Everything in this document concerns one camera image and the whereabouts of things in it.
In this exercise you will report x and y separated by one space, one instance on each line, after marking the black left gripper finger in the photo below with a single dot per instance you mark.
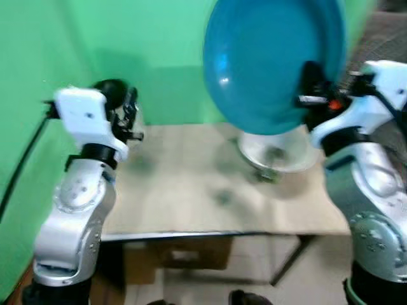
131 105
109 92

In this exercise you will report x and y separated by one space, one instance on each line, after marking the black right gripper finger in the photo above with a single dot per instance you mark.
311 77

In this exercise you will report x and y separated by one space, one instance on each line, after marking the blue round plate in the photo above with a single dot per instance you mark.
261 63

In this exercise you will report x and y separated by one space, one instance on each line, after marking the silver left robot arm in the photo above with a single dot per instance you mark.
76 210

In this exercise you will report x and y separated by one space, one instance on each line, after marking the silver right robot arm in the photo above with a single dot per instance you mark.
369 203

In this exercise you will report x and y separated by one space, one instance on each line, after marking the grey mesh chair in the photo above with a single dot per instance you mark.
381 41

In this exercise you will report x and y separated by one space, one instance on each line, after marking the brown cardboard box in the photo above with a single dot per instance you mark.
191 253

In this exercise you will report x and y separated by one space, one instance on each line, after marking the black right robot foot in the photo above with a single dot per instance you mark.
249 298

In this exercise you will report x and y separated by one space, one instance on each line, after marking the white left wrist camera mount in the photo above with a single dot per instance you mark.
82 114

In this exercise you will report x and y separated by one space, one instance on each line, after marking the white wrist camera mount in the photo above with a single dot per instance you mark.
375 95
82 114

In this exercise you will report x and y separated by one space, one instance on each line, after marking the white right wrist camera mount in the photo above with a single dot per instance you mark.
375 95

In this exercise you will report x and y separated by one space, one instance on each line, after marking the metal table frame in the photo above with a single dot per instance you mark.
292 260

